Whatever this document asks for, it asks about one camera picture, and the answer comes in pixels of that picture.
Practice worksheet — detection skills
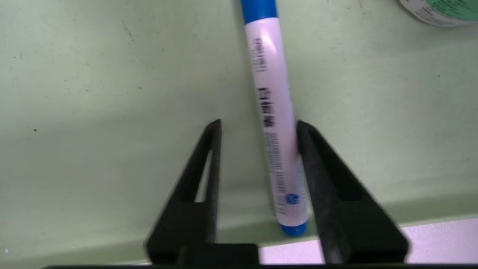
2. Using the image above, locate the gold lid green label can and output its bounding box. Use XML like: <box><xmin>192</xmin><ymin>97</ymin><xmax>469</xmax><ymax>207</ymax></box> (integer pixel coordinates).
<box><xmin>398</xmin><ymin>0</ymin><xmax>478</xmax><ymax>27</ymax></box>

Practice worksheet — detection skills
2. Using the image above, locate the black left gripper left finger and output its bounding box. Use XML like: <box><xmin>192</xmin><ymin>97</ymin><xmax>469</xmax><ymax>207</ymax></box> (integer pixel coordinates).
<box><xmin>146</xmin><ymin>120</ymin><xmax>259</xmax><ymax>264</ymax></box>

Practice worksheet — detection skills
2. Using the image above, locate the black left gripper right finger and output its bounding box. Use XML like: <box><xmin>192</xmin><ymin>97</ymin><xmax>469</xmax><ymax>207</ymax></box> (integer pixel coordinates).
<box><xmin>297</xmin><ymin>120</ymin><xmax>409</xmax><ymax>264</ymax></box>

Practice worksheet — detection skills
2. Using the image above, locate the light green plastic tray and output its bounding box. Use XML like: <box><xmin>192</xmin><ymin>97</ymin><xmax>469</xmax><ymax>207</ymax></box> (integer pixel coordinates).
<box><xmin>0</xmin><ymin>0</ymin><xmax>478</xmax><ymax>264</ymax></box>

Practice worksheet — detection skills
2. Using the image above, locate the white marker with blue cap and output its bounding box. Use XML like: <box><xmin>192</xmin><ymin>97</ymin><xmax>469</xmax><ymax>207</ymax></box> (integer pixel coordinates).
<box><xmin>240</xmin><ymin>0</ymin><xmax>309</xmax><ymax>237</ymax></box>

